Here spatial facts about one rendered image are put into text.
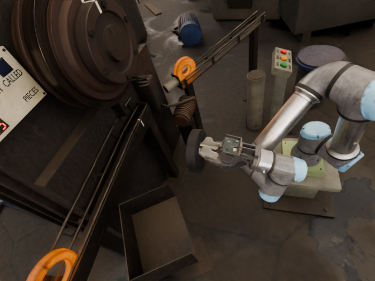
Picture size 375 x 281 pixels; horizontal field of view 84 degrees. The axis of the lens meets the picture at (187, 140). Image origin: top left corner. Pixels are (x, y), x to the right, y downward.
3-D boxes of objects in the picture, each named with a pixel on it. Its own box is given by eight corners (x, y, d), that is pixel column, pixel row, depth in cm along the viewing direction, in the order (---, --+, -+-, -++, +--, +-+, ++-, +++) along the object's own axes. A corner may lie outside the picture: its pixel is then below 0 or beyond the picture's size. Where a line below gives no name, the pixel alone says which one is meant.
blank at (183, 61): (184, 84, 139) (188, 86, 137) (169, 75, 127) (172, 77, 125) (196, 62, 136) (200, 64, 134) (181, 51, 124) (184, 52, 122)
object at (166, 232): (183, 295, 117) (128, 282, 62) (170, 247, 134) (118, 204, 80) (216, 280, 118) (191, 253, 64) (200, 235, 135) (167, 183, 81)
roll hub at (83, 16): (106, 98, 80) (56, 23, 59) (135, 58, 96) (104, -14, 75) (119, 99, 78) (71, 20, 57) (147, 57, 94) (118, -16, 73)
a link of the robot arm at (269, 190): (260, 178, 84) (271, 158, 77) (282, 199, 77) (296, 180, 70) (246, 184, 81) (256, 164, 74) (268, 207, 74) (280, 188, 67)
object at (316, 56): (288, 111, 183) (296, 68, 150) (287, 88, 201) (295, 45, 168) (330, 112, 172) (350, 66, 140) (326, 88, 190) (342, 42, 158)
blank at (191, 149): (181, 160, 65) (191, 161, 64) (192, 120, 72) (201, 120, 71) (193, 178, 78) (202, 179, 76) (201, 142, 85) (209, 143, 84)
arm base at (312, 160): (318, 144, 118) (323, 133, 110) (323, 168, 109) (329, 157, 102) (289, 144, 122) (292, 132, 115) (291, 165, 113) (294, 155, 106)
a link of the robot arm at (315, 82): (317, 44, 67) (226, 158, 83) (351, 56, 60) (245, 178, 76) (325, 60, 75) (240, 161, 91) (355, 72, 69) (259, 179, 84)
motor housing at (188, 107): (186, 159, 174) (168, 114, 134) (193, 139, 187) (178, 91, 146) (201, 161, 170) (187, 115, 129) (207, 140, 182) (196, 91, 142)
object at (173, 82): (164, 91, 133) (160, 83, 128) (174, 82, 135) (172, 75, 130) (170, 95, 130) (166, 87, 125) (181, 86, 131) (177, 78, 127)
